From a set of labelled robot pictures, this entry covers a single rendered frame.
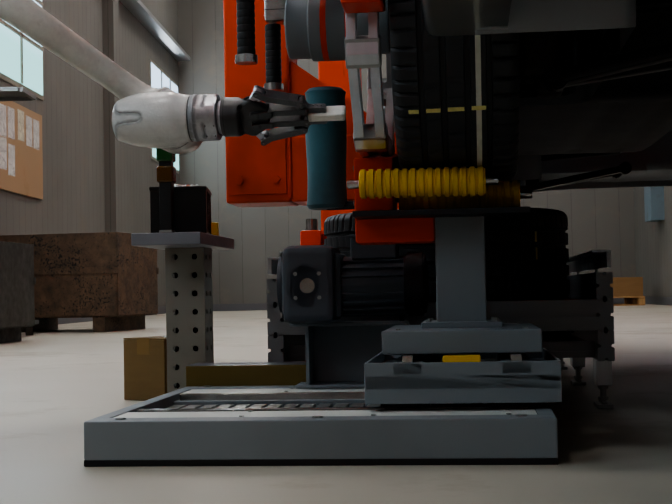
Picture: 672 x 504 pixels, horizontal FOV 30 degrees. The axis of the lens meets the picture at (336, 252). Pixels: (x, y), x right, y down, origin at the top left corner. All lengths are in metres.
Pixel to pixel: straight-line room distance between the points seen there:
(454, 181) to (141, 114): 0.61
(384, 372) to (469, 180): 0.41
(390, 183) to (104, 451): 0.74
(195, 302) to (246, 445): 1.04
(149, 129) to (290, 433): 0.64
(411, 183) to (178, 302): 0.97
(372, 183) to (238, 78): 0.75
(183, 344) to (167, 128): 0.94
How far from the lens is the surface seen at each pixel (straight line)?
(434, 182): 2.43
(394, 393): 2.33
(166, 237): 3.02
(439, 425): 2.18
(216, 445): 2.23
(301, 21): 2.58
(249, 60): 2.46
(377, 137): 2.46
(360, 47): 2.35
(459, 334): 2.37
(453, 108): 2.34
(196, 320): 3.20
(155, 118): 2.40
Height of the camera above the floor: 0.30
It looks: 2 degrees up
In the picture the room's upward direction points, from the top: 1 degrees counter-clockwise
